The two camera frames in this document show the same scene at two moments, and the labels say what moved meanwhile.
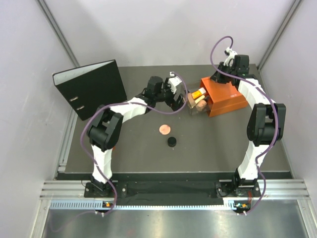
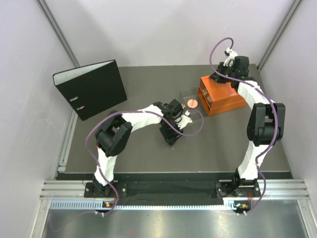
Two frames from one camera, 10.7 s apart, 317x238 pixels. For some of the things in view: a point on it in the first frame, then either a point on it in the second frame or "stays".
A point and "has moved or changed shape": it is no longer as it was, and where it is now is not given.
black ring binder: [88, 88] stays
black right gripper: [217, 77] stays
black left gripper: [175, 105] to [171, 137]
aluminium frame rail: [274, 189] stays
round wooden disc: [164, 129] has moved or changed shape
